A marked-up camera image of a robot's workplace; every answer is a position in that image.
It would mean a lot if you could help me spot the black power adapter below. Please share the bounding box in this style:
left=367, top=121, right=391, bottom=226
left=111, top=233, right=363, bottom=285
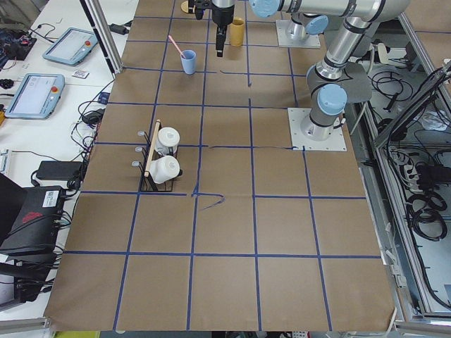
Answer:
left=109, top=23, right=129, bottom=35

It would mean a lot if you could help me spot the blue teach pendant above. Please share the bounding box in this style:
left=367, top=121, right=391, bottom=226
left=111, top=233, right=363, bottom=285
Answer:
left=42, top=27, right=98, bottom=65
left=5, top=73, right=65, bottom=120

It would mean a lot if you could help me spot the pink chopstick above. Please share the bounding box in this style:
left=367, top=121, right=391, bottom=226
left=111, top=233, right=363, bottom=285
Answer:
left=168, top=35, right=186, bottom=59

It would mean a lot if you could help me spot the small white remote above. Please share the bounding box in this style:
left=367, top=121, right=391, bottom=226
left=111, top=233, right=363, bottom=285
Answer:
left=72, top=70, right=89, bottom=79

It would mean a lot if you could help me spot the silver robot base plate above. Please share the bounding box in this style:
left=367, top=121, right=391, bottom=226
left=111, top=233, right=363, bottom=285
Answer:
left=288, top=108, right=347, bottom=151

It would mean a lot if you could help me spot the wooden cup tree stand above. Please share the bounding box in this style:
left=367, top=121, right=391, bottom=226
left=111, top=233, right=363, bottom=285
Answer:
left=180, top=1, right=194, bottom=13

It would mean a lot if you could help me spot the aluminium frame post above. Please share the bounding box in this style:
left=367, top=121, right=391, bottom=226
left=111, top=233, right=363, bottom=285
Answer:
left=80, top=0, right=123, bottom=75

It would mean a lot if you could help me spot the far blue teach pendant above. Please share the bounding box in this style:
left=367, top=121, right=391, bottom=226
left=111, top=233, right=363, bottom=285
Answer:
left=42, top=27, right=98, bottom=65

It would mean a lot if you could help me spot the grey office chair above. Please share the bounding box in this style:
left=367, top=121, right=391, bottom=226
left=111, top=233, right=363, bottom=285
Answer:
left=343, top=38, right=392, bottom=105

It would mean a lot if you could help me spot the large black power brick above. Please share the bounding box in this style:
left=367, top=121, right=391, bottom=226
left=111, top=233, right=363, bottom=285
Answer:
left=35, top=161, right=82, bottom=181

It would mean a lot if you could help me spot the light blue plastic cup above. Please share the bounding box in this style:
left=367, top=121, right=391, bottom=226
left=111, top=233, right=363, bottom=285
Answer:
left=181, top=49, right=197, bottom=75

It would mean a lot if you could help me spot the white paper cup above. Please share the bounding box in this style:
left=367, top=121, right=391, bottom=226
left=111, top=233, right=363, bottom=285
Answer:
left=149, top=155, right=180, bottom=184
left=155, top=127, right=180, bottom=156

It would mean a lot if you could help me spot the bamboo cylinder holder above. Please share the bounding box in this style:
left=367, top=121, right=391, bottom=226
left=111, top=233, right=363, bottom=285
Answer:
left=230, top=17, right=245, bottom=47

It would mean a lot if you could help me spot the black computer box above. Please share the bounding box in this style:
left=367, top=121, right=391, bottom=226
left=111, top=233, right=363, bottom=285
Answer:
left=1, top=175, right=65, bottom=256

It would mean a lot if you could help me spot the near blue teach pendant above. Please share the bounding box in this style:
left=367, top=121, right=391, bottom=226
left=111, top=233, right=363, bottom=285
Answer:
left=5, top=73, right=65, bottom=120

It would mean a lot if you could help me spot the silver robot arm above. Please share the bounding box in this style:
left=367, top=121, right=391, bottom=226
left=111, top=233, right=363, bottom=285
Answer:
left=249, top=1, right=409, bottom=141
left=188, top=1, right=328, bottom=42

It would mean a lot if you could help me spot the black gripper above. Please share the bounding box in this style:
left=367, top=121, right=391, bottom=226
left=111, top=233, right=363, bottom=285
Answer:
left=211, top=5, right=235, bottom=57
left=187, top=0, right=211, bottom=20

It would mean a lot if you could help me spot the black wire rack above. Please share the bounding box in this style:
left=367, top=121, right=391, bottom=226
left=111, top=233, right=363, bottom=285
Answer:
left=132, top=120, right=183, bottom=192

